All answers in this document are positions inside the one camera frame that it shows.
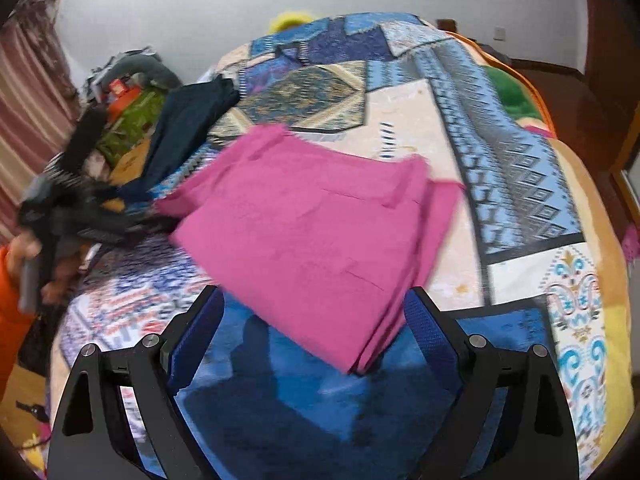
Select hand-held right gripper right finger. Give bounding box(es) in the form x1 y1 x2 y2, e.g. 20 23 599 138
404 286 581 480

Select brown wooden door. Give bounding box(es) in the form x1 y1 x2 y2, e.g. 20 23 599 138
580 0 640 176

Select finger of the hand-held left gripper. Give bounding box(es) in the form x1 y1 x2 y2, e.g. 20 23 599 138
75 230 151 253
97 210 176 237

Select orange box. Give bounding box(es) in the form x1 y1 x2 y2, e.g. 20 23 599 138
107 80 140 113

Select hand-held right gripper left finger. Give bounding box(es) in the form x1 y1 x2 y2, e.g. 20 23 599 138
47 285 227 480

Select yellow foam tube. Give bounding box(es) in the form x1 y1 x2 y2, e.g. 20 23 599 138
269 10 322 34

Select yellow flower floor mat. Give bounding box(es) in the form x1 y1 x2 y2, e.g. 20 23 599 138
109 140 152 187

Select dark navy pants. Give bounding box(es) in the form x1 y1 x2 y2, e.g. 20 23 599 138
92 74 241 206

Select person's left hand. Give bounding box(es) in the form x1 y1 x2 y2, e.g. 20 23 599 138
41 259 85 307

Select patchwork printed blanket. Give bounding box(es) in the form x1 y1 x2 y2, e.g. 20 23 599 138
47 10 632 480

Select green storage box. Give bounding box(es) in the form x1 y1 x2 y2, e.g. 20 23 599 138
96 87 167 167

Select striped pink curtain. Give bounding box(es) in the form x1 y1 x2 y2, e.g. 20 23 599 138
0 5 82 243

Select pink cloth item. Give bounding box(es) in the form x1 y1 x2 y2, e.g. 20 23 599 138
622 224 640 262

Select grey long cushion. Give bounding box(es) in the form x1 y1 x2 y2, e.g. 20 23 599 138
106 54 182 87

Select person's left forearm orange sleeve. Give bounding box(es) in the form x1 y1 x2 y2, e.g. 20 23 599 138
0 245 40 397

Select black bag with metal chain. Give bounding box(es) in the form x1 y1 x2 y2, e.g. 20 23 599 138
50 105 110 186

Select pink pants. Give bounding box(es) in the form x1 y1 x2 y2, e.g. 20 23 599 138
155 124 467 376

